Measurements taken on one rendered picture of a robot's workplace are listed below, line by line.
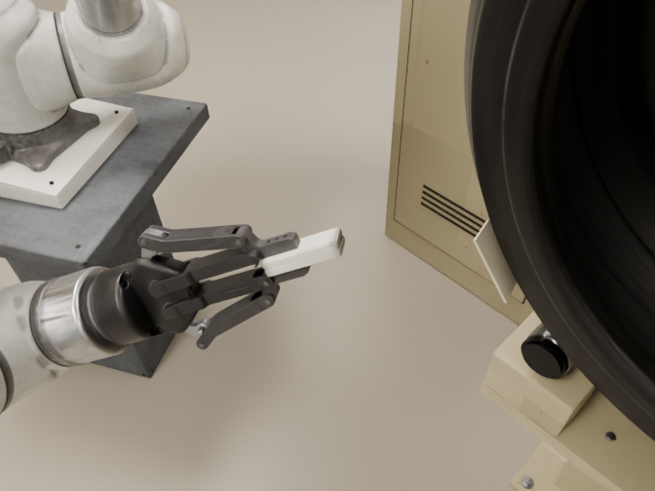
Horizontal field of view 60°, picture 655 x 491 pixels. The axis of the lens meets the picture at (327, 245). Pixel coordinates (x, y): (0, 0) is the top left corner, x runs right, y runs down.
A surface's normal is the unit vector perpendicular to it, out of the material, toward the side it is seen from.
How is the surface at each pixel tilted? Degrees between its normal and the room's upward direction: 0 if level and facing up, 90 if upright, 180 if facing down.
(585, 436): 0
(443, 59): 90
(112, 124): 4
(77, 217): 0
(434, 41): 90
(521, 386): 90
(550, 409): 90
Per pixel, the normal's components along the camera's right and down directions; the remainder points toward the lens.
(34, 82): 0.40, 0.68
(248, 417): -0.03, -0.69
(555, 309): -0.79, 0.54
